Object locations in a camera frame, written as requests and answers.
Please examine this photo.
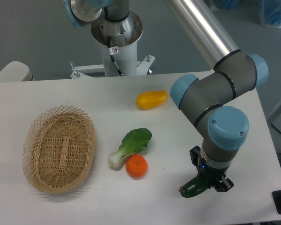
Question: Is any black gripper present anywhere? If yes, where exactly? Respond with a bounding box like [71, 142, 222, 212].
[189, 146, 234, 192]

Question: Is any green cucumber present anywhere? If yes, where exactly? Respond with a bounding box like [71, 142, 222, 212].
[180, 175, 211, 198]

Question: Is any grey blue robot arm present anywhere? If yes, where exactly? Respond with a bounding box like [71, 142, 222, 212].
[63, 0, 268, 198]

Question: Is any orange tangerine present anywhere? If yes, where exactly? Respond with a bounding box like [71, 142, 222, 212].
[126, 154, 148, 178]

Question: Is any green bok choy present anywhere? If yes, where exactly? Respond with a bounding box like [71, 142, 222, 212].
[107, 128, 152, 169]

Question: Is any yellow mango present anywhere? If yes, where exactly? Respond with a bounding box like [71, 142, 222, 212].
[135, 90, 168, 110]

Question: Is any woven wicker basket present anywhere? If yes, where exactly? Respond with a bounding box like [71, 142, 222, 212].
[22, 106, 96, 194]

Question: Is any blue plastic bag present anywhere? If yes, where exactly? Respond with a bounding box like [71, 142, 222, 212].
[259, 0, 281, 28]

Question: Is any white chair armrest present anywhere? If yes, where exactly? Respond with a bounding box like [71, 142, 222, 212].
[0, 61, 35, 83]

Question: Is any black cable on pedestal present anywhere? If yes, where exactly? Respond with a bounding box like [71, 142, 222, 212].
[107, 35, 124, 76]

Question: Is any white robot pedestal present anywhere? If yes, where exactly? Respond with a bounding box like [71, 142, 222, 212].
[71, 11, 155, 79]

